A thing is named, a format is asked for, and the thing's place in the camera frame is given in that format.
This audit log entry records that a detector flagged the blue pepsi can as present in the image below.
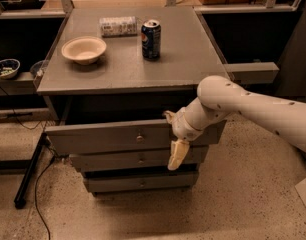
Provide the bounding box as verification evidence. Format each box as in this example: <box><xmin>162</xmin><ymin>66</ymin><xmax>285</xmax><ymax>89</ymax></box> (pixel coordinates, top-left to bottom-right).
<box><xmin>141</xmin><ymin>19</ymin><xmax>161</xmax><ymax>60</ymax></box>

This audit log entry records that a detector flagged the grey top drawer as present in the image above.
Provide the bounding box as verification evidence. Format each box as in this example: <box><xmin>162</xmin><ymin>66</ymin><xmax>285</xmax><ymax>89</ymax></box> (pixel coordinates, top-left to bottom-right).
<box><xmin>44</xmin><ymin>117</ymin><xmax>227</xmax><ymax>157</ymax></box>

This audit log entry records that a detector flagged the grey side shelf beam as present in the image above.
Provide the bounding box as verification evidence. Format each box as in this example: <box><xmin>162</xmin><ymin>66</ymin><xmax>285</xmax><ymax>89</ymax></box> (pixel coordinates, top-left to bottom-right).
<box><xmin>224</xmin><ymin>62</ymin><xmax>279</xmax><ymax>85</ymax></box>

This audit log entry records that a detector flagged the grey drawer cabinet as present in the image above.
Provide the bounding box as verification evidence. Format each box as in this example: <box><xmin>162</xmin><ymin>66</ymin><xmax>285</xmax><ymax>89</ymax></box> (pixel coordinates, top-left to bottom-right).
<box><xmin>37</xmin><ymin>7</ymin><xmax>226</xmax><ymax>180</ymax></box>

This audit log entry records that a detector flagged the grey bottom drawer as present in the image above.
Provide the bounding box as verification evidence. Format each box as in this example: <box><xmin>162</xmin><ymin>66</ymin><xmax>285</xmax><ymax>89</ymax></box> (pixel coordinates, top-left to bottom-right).
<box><xmin>83</xmin><ymin>171</ymin><xmax>199</xmax><ymax>193</ymax></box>

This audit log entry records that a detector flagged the grey drawer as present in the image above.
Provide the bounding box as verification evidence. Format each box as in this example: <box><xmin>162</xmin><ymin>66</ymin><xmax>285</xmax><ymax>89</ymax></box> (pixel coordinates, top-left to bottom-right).
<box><xmin>44</xmin><ymin>117</ymin><xmax>227</xmax><ymax>157</ymax></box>
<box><xmin>70</xmin><ymin>146</ymin><xmax>210</xmax><ymax>172</ymax></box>
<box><xmin>83</xmin><ymin>171</ymin><xmax>199</xmax><ymax>193</ymax></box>

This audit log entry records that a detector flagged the grey middle drawer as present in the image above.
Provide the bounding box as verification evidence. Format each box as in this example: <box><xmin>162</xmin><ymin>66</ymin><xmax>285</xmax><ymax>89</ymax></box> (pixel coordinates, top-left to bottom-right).
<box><xmin>70</xmin><ymin>146</ymin><xmax>210</xmax><ymax>172</ymax></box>

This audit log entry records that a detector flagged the silver can lying down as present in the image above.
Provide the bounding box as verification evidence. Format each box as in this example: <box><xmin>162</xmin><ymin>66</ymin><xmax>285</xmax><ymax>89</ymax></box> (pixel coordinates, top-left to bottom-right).
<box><xmin>99</xmin><ymin>16</ymin><xmax>137</xmax><ymax>37</ymax></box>

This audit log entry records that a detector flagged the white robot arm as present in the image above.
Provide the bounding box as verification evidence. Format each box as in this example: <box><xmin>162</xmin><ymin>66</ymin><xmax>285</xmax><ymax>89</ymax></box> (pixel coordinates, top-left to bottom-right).
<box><xmin>164</xmin><ymin>75</ymin><xmax>306</xmax><ymax>171</ymax></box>

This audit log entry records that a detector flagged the small grey bowl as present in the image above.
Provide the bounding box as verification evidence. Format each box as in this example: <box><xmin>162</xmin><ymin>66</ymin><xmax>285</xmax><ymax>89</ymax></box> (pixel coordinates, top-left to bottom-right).
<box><xmin>30</xmin><ymin>60</ymin><xmax>49</xmax><ymax>77</ymax></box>

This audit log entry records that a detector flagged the black cable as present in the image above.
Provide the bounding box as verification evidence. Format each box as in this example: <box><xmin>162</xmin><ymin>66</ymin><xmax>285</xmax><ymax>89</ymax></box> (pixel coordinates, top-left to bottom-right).
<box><xmin>34</xmin><ymin>155</ymin><xmax>57</xmax><ymax>240</ymax></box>

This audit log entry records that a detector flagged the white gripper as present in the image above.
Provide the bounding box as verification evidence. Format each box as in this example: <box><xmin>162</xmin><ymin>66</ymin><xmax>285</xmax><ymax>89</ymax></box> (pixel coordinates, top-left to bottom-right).
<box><xmin>163</xmin><ymin>108</ymin><xmax>203</xmax><ymax>171</ymax></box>

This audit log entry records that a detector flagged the grey left shelf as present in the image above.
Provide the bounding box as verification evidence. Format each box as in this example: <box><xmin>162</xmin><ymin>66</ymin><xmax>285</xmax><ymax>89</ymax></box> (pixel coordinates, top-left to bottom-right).
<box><xmin>0</xmin><ymin>72</ymin><xmax>36</xmax><ymax>96</ymax></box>

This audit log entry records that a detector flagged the white paper bowl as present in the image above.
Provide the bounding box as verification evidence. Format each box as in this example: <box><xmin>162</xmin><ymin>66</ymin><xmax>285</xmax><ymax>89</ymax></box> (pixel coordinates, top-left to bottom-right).
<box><xmin>61</xmin><ymin>36</ymin><xmax>107</xmax><ymax>65</ymax></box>

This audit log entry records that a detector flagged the black bar on floor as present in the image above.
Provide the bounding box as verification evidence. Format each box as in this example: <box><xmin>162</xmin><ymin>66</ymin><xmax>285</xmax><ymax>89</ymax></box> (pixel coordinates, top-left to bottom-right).
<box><xmin>14</xmin><ymin>132</ymin><xmax>46</xmax><ymax>209</ymax></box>

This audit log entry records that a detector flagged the blue patterned bowl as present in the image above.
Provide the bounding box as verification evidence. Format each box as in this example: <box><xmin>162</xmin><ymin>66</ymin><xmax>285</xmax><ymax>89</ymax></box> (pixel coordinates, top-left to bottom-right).
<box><xmin>0</xmin><ymin>59</ymin><xmax>21</xmax><ymax>79</ymax></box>

